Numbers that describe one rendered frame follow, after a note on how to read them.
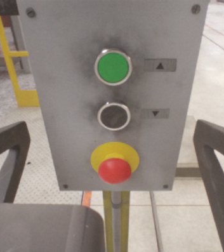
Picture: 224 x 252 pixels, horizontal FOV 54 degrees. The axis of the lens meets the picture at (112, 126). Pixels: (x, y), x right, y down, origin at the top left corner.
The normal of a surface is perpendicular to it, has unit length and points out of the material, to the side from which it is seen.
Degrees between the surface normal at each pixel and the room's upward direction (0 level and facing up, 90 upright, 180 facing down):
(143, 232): 0
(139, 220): 0
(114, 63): 90
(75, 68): 90
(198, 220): 0
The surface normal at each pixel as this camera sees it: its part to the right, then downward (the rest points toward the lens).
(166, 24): -0.02, 0.56
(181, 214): -0.02, -0.83
